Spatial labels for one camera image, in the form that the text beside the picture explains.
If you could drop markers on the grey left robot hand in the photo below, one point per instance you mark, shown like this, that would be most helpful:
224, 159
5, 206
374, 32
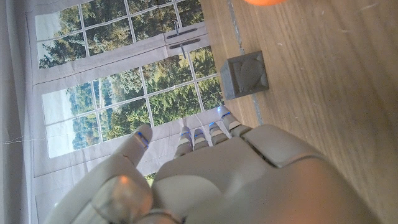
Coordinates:
236, 180

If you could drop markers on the orange fruit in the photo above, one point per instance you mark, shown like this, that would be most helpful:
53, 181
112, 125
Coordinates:
264, 2

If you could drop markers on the dark grey block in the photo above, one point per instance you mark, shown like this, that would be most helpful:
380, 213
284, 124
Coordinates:
245, 76

